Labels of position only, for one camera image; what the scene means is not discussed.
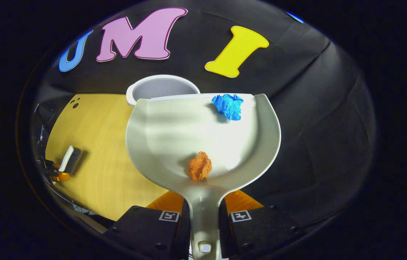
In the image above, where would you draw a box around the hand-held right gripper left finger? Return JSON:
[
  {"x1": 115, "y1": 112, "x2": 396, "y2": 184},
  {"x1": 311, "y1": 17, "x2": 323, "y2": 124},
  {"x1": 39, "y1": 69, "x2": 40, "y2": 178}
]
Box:
[{"x1": 104, "y1": 191, "x2": 191, "y2": 259}]

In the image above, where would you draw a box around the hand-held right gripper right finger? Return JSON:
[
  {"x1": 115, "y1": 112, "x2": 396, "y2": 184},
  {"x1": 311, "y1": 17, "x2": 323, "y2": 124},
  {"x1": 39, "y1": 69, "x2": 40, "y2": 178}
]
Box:
[{"x1": 219, "y1": 190, "x2": 303, "y2": 259}]

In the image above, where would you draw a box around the small grey broom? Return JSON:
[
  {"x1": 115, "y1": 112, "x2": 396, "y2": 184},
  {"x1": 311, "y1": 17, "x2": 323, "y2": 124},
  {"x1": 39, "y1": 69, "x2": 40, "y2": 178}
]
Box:
[{"x1": 58, "y1": 146, "x2": 82, "y2": 176}]

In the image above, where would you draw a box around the orange paper ball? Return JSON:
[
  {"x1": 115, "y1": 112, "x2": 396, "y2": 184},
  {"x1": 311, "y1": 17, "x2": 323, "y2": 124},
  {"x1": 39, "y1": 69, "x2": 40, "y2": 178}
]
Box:
[{"x1": 187, "y1": 151, "x2": 212, "y2": 181}]

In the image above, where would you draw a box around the grey plastic dustpan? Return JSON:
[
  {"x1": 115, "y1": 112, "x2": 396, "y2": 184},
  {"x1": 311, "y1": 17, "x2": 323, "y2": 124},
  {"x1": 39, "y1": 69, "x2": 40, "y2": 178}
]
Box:
[{"x1": 126, "y1": 93, "x2": 282, "y2": 260}]

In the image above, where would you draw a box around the blue paper ball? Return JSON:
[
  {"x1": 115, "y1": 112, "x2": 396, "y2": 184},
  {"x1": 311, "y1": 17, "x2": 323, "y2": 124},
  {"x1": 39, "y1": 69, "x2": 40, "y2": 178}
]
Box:
[{"x1": 211, "y1": 94, "x2": 244, "y2": 121}]

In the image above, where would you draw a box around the white ribbed garbage bin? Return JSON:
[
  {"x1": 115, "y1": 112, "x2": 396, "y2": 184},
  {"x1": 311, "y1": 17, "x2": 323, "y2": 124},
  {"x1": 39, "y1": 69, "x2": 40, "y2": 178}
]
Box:
[{"x1": 126, "y1": 74, "x2": 201, "y2": 107}]

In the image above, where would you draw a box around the black backdrop cloth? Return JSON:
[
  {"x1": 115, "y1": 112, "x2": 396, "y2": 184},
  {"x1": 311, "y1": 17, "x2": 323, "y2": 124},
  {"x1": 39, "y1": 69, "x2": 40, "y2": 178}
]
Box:
[{"x1": 32, "y1": 0, "x2": 377, "y2": 231}]

